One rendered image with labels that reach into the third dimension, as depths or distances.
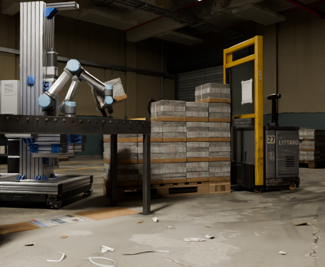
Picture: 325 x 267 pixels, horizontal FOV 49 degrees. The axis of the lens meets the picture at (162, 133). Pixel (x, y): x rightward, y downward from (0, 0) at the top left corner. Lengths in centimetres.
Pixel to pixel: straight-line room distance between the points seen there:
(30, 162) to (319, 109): 784
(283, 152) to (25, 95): 303
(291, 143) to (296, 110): 572
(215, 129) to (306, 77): 637
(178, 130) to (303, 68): 683
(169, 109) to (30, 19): 171
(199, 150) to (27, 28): 225
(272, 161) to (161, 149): 140
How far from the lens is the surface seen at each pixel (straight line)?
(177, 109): 405
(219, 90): 434
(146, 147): 306
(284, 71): 1071
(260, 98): 440
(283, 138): 463
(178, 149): 404
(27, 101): 390
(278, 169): 460
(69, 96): 421
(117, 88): 380
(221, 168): 432
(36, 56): 392
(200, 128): 417
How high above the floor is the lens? 65
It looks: 1 degrees up
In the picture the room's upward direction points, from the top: straight up
